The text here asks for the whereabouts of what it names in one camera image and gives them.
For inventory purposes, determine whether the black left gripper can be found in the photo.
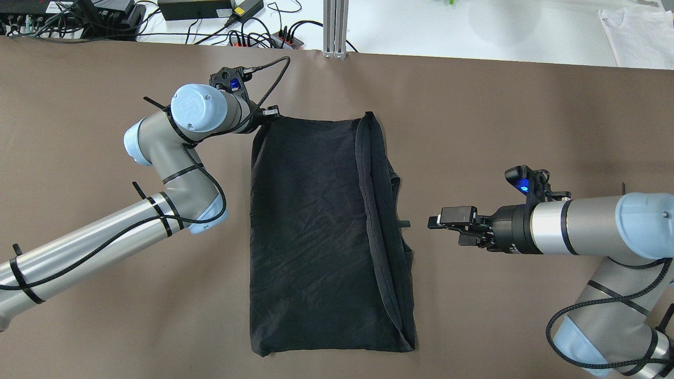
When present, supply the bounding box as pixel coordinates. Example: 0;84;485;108
243;105;280;134

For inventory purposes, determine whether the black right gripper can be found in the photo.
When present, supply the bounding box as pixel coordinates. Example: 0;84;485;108
428;204;538;254

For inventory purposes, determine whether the black printed t-shirt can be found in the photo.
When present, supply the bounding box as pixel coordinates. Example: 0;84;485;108
250;111;417;356

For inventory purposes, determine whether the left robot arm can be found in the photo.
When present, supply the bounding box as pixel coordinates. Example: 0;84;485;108
1;84;280;330

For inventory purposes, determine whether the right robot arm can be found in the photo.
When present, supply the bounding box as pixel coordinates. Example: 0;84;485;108
428;186;672;378

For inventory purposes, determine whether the brown table mat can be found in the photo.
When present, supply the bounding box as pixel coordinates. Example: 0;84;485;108
1;37;673;378

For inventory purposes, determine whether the black power adapter brick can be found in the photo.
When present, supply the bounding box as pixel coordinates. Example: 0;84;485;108
157;1;234;21

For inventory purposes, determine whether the white t-shirt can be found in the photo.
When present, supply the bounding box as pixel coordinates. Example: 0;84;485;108
598;8;673;70

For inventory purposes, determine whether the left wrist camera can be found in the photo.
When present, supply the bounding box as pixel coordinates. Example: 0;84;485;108
209;66;253;101

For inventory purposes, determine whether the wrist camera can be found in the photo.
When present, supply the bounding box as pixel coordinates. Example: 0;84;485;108
504;165;571;202
209;66;253;101

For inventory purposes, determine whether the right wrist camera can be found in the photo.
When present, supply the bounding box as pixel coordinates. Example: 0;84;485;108
504;165;571;202

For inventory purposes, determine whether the aluminium frame post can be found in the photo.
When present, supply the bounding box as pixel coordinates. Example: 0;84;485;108
322;0;349;60

